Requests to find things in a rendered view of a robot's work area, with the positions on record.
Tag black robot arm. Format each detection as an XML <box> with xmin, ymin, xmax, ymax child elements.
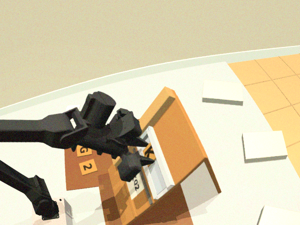
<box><xmin>0</xmin><ymin>91</ymin><xmax>142</xmax><ymax>221</ymax></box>

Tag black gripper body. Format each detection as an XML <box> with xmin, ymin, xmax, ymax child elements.
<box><xmin>96</xmin><ymin>125</ymin><xmax>142</xmax><ymax>182</ymax></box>

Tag orange letter tile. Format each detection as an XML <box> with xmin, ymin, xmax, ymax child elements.
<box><xmin>77</xmin><ymin>145</ymin><xmax>92</xmax><ymax>157</ymax></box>
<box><xmin>79</xmin><ymin>159</ymin><xmax>98</xmax><ymax>175</ymax></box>
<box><xmin>142</xmin><ymin>143</ymin><xmax>157</xmax><ymax>160</ymax></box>

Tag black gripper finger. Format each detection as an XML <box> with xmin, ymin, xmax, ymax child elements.
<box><xmin>127</xmin><ymin>137</ymin><xmax>148</xmax><ymax>147</ymax></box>
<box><xmin>135</xmin><ymin>151</ymin><xmax>155</xmax><ymax>166</ymax></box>

